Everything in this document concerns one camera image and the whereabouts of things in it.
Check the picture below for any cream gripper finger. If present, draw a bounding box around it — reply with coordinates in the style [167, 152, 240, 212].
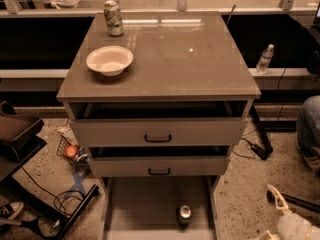
[252, 230, 280, 240]
[267, 184, 289, 210]

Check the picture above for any green soda can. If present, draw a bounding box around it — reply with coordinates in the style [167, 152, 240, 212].
[176, 205, 192, 227]

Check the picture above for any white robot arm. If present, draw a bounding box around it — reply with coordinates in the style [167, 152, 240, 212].
[251, 184, 320, 240]

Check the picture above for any open bottom drawer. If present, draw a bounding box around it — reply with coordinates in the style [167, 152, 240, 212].
[98, 176, 218, 240]

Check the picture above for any grey drawer cabinet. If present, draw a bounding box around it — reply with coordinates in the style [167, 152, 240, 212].
[56, 11, 262, 240]

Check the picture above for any white green can on counter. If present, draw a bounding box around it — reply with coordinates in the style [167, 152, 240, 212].
[104, 0, 124, 36]

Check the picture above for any person's jeans leg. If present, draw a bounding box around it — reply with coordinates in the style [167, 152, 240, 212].
[296, 96, 320, 171]

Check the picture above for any clear water bottle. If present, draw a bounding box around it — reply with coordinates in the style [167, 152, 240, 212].
[256, 44, 274, 75]

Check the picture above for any red apple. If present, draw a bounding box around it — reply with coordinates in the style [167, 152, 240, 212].
[64, 145, 79, 159]

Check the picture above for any white paper bowl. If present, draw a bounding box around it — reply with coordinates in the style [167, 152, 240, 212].
[86, 46, 133, 76]

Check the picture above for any black sneaker bottom left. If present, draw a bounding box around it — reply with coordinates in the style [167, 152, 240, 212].
[0, 201, 24, 219]

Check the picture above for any dark tray table left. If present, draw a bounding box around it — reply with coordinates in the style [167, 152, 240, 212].
[0, 101, 46, 181]

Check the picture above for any black power adapter with cable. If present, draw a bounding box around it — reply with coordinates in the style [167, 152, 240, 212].
[232, 130, 269, 161]

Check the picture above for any middle drawer with black handle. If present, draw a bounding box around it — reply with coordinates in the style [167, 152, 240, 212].
[88, 146, 229, 177]

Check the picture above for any drawer with black handle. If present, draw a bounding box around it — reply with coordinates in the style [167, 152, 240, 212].
[88, 146, 229, 177]
[68, 100, 250, 148]

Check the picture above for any top drawer with black handle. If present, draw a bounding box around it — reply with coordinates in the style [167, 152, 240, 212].
[68, 100, 250, 148]

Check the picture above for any black floor cable left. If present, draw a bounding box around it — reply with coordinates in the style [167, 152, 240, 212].
[20, 166, 87, 218]

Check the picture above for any wire basket with snacks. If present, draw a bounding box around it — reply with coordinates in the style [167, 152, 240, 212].
[56, 125, 88, 168]

